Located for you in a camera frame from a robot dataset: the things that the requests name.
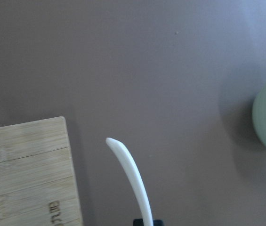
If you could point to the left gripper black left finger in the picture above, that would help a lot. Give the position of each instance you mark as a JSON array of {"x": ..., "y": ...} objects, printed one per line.
[{"x": 138, "y": 222}]

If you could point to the wooden cutting board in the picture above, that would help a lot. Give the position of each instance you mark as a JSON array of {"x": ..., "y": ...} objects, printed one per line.
[{"x": 37, "y": 179}]

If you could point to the white ceramic spoon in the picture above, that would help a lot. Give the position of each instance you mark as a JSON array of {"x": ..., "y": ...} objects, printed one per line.
[{"x": 132, "y": 172}]

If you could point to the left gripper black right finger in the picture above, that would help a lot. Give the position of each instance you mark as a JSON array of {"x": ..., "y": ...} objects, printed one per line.
[{"x": 158, "y": 222}]

